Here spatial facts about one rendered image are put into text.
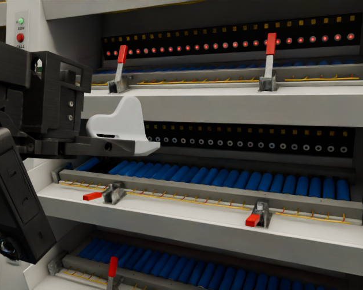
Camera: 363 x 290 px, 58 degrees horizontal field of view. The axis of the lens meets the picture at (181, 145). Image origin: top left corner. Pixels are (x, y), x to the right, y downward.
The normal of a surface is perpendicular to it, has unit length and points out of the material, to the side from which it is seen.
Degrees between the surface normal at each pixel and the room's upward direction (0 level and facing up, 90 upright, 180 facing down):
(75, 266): 111
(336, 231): 21
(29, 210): 91
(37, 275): 90
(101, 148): 89
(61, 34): 90
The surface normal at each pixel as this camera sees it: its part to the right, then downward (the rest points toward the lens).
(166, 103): -0.40, 0.36
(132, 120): 0.67, 0.04
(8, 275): -0.40, 0.00
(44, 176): 0.91, 0.06
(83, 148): 0.44, 0.02
